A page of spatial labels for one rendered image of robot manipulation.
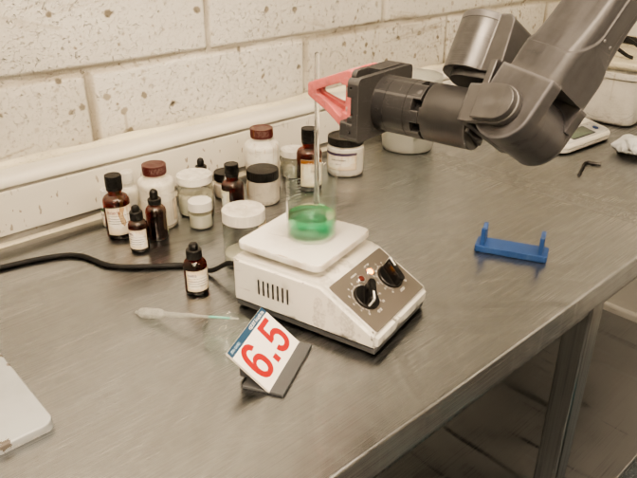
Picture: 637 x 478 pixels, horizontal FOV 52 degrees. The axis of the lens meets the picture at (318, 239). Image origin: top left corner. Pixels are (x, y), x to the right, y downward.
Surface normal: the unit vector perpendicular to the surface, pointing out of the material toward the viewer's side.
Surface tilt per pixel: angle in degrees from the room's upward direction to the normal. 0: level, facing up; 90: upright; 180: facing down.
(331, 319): 90
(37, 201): 90
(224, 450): 0
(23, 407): 0
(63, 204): 90
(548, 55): 57
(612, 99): 94
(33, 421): 0
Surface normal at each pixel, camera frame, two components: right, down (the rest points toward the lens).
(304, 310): -0.55, 0.37
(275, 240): 0.00, -0.90
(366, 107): 0.79, 0.28
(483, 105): -0.68, -0.29
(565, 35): -0.52, -0.44
